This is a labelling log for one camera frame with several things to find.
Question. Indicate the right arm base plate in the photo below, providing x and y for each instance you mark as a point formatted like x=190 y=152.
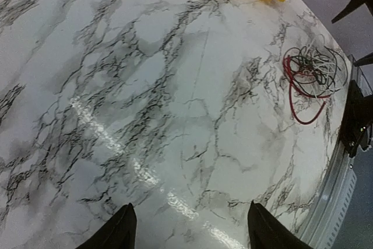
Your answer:
x=356 y=127

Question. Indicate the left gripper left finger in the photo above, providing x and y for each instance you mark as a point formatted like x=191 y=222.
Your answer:
x=118 y=232

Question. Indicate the aluminium front rail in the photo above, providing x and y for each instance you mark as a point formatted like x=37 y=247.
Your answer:
x=327 y=213

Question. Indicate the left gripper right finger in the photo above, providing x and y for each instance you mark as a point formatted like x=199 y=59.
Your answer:
x=266 y=232

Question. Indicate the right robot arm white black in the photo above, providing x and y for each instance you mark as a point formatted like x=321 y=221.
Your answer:
x=351 y=7

